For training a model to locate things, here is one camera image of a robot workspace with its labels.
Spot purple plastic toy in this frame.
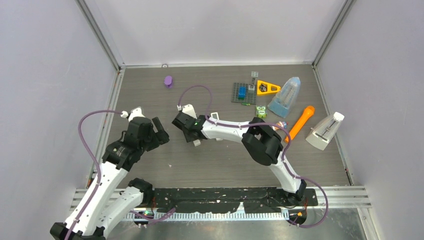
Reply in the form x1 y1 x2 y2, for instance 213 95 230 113
163 75 174 89

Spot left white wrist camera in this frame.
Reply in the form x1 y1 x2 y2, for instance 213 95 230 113
120 106 145 122

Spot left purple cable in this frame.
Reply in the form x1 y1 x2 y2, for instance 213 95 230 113
62 109 128 240

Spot white metronome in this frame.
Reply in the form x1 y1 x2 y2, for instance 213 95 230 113
305 112 345 151

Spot orange toy microphone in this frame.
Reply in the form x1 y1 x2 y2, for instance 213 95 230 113
289 105 315 140

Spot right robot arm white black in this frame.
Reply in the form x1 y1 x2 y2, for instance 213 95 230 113
172 111 307 205

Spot purple cable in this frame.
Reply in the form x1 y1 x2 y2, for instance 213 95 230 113
178 85 329 229
62 109 128 240

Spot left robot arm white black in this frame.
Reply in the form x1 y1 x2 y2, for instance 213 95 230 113
50 115 169 240

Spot small figurine bottle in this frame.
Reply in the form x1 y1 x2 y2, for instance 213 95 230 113
276 121 288 129

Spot yellow triangle toy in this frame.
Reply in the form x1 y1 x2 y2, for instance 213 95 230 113
256 80 282 96

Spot grey lego baseplate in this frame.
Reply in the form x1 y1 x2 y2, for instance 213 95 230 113
231 82 257 105

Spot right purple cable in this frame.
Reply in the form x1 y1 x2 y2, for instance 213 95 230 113
178 85 329 229

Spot blue lego brick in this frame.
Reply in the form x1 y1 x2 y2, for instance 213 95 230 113
236 86 248 101

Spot grey lego piece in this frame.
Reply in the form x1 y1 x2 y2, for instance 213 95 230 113
248 71 259 92

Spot green owl toy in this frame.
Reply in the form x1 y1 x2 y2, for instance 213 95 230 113
255 105 267 119

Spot slim white remote control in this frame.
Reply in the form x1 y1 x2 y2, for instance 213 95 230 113
192 139 201 147

